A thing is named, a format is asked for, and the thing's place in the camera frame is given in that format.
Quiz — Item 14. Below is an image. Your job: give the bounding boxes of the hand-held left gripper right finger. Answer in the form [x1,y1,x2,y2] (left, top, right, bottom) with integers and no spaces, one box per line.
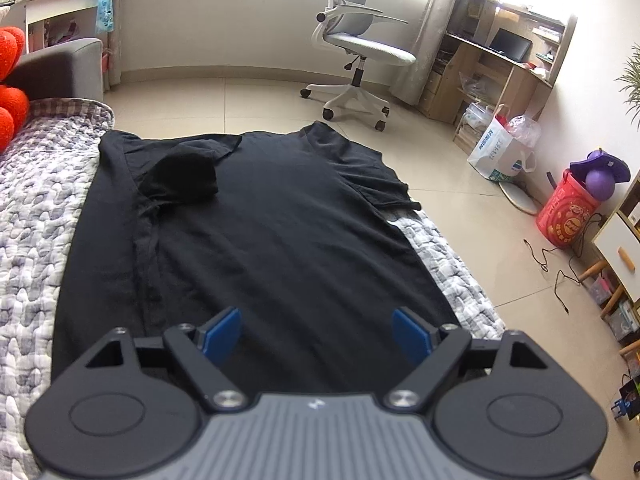
[385,306,551,413]

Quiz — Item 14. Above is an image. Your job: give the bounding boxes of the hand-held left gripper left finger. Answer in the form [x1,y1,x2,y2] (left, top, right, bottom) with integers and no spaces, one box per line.
[80,306,248,413]

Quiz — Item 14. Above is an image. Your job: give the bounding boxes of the black t-shirt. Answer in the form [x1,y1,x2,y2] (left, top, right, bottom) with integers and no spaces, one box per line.
[50,121,463,396]

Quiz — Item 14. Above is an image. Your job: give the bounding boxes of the round white board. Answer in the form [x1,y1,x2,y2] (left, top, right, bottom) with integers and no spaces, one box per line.
[500,180,543,216]

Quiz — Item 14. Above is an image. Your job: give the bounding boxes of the red printed bucket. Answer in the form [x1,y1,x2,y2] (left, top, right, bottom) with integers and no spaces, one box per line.
[536,167,601,248]

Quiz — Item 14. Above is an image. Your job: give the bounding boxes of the white paper shopping bag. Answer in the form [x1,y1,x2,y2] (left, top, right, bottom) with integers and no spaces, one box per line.
[467,105,537,183]

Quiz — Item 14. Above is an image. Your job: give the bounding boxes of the white cabinet with wooden legs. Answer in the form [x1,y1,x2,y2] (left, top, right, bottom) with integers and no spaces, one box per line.
[580,170,640,318]

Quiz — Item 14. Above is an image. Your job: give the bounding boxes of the blue toy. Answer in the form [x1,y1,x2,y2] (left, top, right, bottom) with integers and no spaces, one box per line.
[610,375,640,421]

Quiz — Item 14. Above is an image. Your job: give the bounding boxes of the grey checked quilt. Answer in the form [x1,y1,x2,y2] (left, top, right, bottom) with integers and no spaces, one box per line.
[0,97,506,480]

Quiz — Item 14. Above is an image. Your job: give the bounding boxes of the clear plastic bag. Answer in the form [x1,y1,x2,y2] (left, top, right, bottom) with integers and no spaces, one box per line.
[505,114,543,148]

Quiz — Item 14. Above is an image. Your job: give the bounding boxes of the clear plastic storage bags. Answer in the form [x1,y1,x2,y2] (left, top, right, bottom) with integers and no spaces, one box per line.
[459,72,495,131]

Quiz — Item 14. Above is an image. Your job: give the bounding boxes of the purple ball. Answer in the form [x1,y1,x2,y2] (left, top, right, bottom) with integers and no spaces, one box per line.
[586,170,617,200]

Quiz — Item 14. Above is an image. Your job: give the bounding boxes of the wooden desk with shelves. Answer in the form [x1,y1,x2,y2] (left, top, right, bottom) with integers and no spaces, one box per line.
[417,0,578,143]

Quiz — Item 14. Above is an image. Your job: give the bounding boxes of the white office chair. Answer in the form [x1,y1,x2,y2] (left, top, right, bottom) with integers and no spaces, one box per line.
[300,0,418,133]

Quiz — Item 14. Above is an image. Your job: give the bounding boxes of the black monitor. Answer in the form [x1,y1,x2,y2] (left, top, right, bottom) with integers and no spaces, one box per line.
[487,27,532,63]

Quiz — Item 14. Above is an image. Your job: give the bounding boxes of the orange pumpkin cushion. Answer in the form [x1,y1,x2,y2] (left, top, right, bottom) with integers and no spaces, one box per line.
[0,26,30,151]

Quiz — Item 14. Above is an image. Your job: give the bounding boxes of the grey window curtain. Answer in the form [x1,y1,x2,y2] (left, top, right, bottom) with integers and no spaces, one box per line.
[390,0,478,106]

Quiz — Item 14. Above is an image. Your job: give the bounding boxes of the green potted plant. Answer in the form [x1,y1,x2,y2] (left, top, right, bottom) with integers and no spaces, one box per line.
[615,42,640,131]

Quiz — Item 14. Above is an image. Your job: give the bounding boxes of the grey star-print curtain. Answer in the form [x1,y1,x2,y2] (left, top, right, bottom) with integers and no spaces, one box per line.
[102,0,136,88]

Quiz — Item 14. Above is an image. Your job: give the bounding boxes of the blue plastic bag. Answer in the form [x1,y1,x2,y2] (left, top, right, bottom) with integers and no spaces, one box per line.
[96,0,116,33]

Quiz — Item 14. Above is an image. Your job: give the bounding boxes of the black cable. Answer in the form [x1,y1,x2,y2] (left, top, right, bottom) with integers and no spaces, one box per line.
[522,212,606,316]

